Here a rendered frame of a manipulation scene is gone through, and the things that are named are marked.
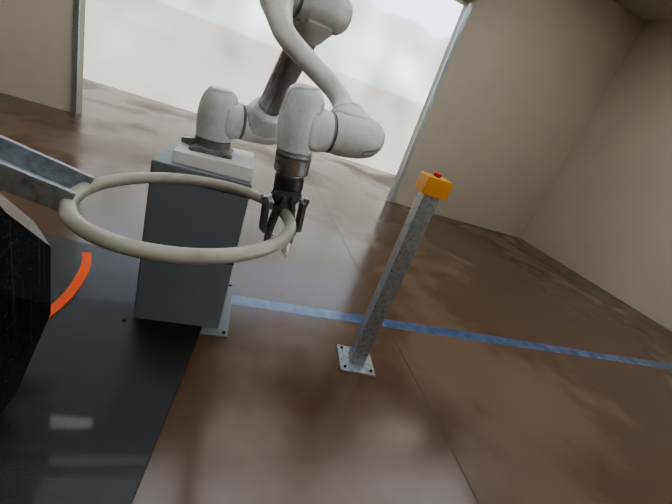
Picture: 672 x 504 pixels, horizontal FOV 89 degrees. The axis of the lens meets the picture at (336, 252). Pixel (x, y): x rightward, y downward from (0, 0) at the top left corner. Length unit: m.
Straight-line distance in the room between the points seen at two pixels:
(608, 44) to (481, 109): 2.32
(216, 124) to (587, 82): 6.98
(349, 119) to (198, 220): 0.94
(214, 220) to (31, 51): 4.88
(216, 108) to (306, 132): 0.83
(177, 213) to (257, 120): 0.53
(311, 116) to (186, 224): 0.95
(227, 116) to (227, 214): 0.42
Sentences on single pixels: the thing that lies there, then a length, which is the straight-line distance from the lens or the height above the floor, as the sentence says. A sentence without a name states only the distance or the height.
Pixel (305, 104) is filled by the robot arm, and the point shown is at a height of 1.20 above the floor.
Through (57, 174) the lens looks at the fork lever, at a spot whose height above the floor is 0.90.
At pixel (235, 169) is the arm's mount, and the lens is 1.59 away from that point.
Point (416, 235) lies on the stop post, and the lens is 1.63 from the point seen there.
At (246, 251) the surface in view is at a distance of 0.68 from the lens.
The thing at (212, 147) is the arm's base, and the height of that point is 0.89.
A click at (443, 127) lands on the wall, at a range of 6.38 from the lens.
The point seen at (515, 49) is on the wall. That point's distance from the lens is 6.90.
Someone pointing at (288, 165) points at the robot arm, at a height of 1.05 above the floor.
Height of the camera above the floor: 1.22
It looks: 22 degrees down
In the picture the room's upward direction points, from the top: 20 degrees clockwise
